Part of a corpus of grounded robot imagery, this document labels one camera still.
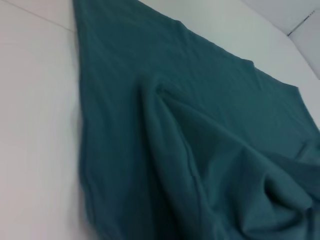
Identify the blue shirt with FREE print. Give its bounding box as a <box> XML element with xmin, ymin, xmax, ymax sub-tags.
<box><xmin>72</xmin><ymin>0</ymin><xmax>320</xmax><ymax>240</ymax></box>

